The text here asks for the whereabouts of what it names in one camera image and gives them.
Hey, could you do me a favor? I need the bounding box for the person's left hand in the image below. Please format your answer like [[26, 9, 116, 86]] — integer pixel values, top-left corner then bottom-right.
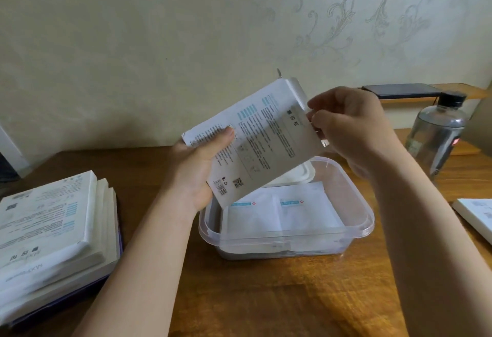
[[165, 126, 235, 215]]

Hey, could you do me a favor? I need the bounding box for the person's right hand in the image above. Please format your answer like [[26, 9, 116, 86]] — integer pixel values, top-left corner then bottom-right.
[[306, 86, 408, 180]]

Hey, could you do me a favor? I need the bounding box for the white container lid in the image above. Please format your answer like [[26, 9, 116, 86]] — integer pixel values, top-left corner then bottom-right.
[[265, 160, 317, 187]]

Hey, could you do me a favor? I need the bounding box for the white box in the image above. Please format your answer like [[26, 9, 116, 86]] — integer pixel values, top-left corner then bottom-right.
[[181, 68, 331, 209], [452, 198, 492, 245]]

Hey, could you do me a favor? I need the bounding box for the clear plastic container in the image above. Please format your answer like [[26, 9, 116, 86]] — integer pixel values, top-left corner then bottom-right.
[[198, 156, 376, 261]]

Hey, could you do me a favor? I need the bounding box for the stack of white boxes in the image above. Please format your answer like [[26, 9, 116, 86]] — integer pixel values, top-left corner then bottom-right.
[[0, 170, 124, 328]]

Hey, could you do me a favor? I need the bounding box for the person's right forearm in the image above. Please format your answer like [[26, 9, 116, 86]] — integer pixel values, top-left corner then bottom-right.
[[368, 148, 492, 337]]

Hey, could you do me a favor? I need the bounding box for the person's left forearm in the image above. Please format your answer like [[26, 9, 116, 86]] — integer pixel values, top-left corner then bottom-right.
[[73, 190, 200, 337]]

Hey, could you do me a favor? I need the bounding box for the black smartphone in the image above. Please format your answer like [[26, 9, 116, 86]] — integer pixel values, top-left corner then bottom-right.
[[361, 83, 443, 100]]

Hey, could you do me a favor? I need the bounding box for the clear bottle with black cap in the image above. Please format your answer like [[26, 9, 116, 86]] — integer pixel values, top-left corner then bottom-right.
[[405, 91, 469, 178]]

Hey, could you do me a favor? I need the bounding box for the small wooden desk shelf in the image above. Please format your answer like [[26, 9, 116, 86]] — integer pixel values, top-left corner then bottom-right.
[[396, 83, 492, 157]]

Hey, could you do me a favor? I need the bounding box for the white bookshelf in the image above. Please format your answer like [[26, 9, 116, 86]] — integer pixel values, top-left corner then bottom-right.
[[0, 125, 30, 178]]

